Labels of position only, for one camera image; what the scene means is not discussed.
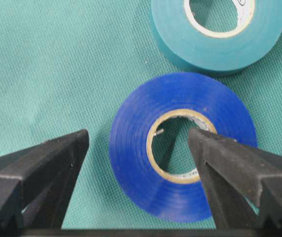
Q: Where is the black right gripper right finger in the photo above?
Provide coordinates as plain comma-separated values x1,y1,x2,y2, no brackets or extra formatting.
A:
188,128,282,237

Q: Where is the teal tape roll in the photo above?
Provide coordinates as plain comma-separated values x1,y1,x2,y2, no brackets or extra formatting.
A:
150,0,282,76

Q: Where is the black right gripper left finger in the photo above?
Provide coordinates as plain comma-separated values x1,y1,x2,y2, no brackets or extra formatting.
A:
0,129,89,236

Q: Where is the blue tape roll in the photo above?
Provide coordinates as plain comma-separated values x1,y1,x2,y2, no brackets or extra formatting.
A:
109,73,257,223

